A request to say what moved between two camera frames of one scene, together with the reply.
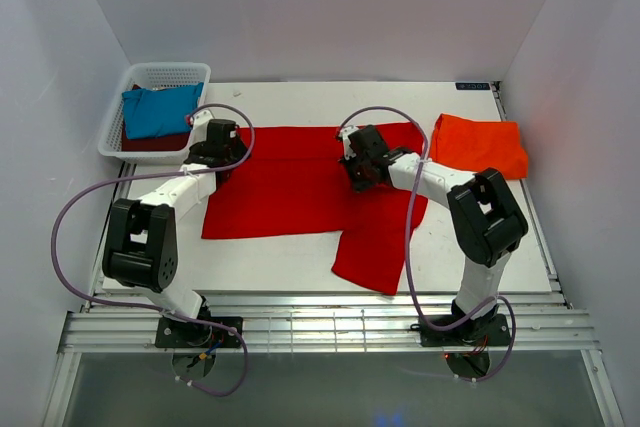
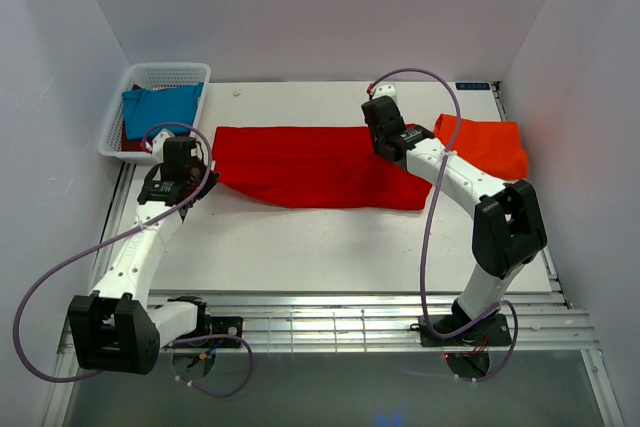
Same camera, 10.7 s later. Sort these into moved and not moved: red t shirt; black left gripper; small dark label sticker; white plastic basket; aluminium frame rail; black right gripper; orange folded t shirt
Moved: black right gripper; black left gripper; red t shirt
Not moved: aluminium frame rail; white plastic basket; small dark label sticker; orange folded t shirt
